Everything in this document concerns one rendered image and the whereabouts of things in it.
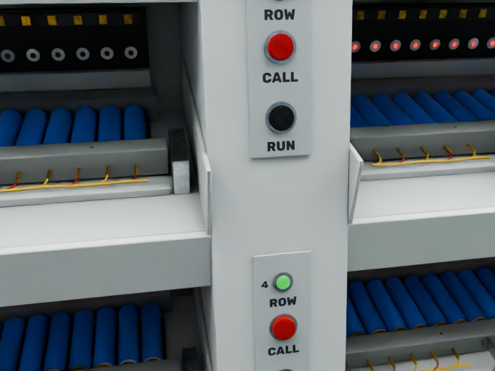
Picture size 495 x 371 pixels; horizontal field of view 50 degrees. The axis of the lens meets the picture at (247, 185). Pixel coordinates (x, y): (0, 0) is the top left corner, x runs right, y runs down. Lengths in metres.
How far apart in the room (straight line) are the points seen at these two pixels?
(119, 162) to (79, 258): 0.08
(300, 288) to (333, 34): 0.17
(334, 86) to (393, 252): 0.13
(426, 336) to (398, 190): 0.16
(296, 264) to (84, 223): 0.14
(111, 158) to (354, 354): 0.27
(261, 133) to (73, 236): 0.14
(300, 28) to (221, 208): 0.12
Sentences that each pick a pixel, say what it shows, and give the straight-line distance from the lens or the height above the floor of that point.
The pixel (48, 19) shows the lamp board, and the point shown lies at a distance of 0.49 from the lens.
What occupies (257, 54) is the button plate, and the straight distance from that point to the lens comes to 0.33.
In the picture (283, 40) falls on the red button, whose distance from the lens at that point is 0.33.
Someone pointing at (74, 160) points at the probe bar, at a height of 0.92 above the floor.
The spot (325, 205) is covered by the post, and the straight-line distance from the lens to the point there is 0.36.
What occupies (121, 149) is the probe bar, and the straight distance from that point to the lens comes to 0.40.
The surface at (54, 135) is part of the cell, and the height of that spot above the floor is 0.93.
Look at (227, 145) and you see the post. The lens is 0.34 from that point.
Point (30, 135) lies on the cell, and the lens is 0.45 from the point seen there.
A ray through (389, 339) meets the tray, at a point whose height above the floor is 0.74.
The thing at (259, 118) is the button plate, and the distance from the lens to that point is 0.34.
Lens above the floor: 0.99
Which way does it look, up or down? 14 degrees down
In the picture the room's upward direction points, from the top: 2 degrees counter-clockwise
